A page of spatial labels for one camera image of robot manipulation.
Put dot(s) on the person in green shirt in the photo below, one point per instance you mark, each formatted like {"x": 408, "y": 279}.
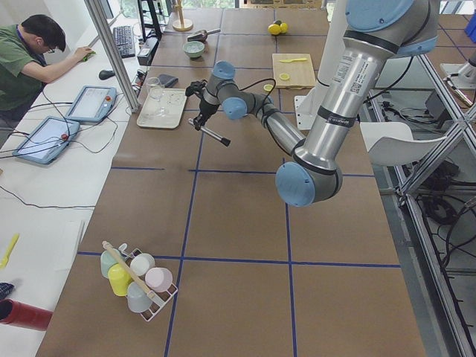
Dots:
{"x": 24, "y": 71}

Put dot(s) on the aluminium frame post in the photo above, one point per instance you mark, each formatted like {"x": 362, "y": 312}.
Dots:
{"x": 104, "y": 32}

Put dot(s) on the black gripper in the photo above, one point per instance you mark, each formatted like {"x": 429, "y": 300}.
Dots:
{"x": 205, "y": 108}

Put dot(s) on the white plastic chair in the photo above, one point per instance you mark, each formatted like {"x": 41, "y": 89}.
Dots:
{"x": 392, "y": 143}

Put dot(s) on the white cup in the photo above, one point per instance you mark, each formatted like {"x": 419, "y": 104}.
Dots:
{"x": 142, "y": 263}

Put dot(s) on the steel ice scoop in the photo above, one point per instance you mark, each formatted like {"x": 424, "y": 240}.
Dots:
{"x": 202, "y": 35}

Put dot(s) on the grey folded cloth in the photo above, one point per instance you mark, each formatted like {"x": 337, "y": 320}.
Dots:
{"x": 166, "y": 80}

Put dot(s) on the green bowl of ice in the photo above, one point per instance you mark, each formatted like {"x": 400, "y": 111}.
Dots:
{"x": 193, "y": 49}

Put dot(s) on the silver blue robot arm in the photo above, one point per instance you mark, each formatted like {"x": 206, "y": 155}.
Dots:
{"x": 376, "y": 31}

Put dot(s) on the far blue teach pendant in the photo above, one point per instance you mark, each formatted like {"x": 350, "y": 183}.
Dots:
{"x": 92, "y": 104}

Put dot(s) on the wooden mug tree stand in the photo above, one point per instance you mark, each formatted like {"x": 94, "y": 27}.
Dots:
{"x": 181, "y": 24}

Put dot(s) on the red cylinder bottle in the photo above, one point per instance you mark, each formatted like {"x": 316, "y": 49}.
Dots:
{"x": 19, "y": 314}

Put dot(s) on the near blue teach pendant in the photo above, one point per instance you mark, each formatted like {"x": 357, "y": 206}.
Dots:
{"x": 47, "y": 141}

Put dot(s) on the yellow cup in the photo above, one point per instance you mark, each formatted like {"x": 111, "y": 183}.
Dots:
{"x": 119, "y": 280}

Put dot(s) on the pink cup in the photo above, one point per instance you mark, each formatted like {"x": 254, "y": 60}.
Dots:
{"x": 159, "y": 279}

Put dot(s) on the grey cup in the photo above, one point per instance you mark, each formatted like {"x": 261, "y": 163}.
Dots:
{"x": 137, "y": 299}

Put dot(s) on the yellow whole lemon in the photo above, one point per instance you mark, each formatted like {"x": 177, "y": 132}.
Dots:
{"x": 284, "y": 28}
{"x": 274, "y": 29}

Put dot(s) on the blue teach pendant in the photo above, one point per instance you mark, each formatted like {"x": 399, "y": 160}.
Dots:
{"x": 92, "y": 104}
{"x": 47, "y": 141}

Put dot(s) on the bamboo cutting board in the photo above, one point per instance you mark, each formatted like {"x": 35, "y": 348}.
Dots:
{"x": 302, "y": 75}

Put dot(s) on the black keyboard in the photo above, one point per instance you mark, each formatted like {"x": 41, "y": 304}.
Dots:
{"x": 124, "y": 40}

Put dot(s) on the cream bear serving tray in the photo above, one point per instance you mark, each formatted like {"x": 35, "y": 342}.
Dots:
{"x": 174, "y": 101}

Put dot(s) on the mint green cup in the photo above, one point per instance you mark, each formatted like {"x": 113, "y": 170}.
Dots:
{"x": 106, "y": 262}

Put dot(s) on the black box with label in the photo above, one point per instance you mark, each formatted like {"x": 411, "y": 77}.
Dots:
{"x": 147, "y": 51}

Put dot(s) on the yellow plastic knife on desk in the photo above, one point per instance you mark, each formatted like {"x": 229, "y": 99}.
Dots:
{"x": 6, "y": 252}

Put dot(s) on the clear wine glass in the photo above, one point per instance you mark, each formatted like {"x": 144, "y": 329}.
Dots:
{"x": 155, "y": 94}

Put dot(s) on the white wire cup rack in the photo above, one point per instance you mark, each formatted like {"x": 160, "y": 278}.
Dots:
{"x": 159, "y": 299}

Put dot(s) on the steel muddler black tip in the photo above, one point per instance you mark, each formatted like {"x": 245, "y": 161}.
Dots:
{"x": 226, "y": 142}

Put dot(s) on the black computer mouse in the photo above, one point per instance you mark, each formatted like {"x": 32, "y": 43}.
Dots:
{"x": 106, "y": 74}

